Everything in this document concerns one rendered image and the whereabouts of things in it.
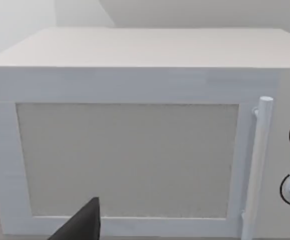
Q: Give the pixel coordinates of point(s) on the pale microwave oven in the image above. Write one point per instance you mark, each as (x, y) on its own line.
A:
(144, 47)

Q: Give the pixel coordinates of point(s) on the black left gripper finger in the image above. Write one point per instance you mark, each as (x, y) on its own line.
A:
(85, 222)

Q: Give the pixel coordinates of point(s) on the pale microwave door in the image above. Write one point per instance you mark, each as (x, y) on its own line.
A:
(127, 160)

